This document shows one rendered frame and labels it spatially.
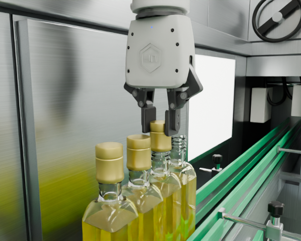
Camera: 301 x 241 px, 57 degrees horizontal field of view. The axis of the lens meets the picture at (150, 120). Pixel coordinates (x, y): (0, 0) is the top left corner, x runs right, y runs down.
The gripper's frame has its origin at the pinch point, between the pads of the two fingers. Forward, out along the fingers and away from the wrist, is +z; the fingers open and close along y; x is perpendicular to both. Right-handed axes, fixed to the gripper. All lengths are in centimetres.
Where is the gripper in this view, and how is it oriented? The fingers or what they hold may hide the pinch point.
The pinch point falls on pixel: (160, 120)
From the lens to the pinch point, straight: 43.3
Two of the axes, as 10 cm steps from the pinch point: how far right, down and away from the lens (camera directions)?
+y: 8.3, 0.9, -5.4
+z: 0.0, 9.9, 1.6
